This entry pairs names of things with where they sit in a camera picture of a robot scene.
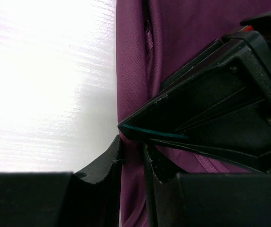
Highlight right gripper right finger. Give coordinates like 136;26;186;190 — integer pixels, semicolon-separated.
144;145;271;227

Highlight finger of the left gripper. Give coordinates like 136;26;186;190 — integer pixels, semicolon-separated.
119;39;271;142
148;139;271;174

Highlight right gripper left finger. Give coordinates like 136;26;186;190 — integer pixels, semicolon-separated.
0;136;121;227

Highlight purple cloth napkin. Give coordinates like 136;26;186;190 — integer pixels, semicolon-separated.
116;0;271;227

